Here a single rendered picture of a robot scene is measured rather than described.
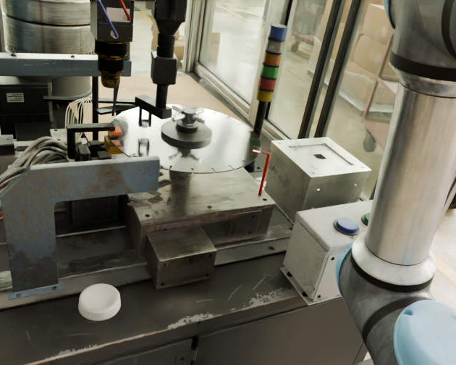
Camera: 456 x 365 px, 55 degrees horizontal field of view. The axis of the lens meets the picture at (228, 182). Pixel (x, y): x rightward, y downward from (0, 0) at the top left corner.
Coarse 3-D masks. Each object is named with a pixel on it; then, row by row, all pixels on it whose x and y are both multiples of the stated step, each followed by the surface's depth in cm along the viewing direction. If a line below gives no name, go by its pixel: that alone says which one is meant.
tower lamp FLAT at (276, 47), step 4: (268, 40) 107; (272, 40) 106; (276, 40) 107; (268, 44) 107; (272, 44) 107; (276, 44) 106; (280, 44) 107; (268, 48) 108; (272, 48) 107; (276, 48) 107; (280, 48) 107; (272, 52) 107; (276, 52) 108; (280, 52) 108
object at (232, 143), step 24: (120, 120) 95; (168, 120) 99; (216, 120) 103; (120, 144) 86; (144, 144) 87; (168, 144) 89; (216, 144) 92; (240, 144) 94; (168, 168) 81; (192, 168) 82; (216, 168) 84
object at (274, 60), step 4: (264, 52) 110; (268, 52) 108; (264, 56) 109; (268, 56) 108; (272, 56) 108; (276, 56) 108; (280, 56) 109; (264, 60) 110; (268, 60) 109; (272, 60) 108; (276, 60) 109; (280, 60) 110; (268, 64) 109; (272, 64) 109; (276, 64) 109
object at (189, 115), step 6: (174, 108) 94; (180, 108) 93; (180, 114) 90; (186, 114) 91; (192, 114) 91; (174, 120) 89; (186, 120) 92; (192, 120) 92; (198, 120) 90; (204, 120) 90
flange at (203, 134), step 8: (168, 128) 93; (176, 128) 93; (184, 128) 92; (192, 128) 92; (200, 128) 96; (208, 128) 97; (168, 136) 90; (176, 136) 90; (184, 136) 91; (192, 136) 91; (200, 136) 92; (208, 136) 93; (184, 144) 90; (192, 144) 90; (200, 144) 91
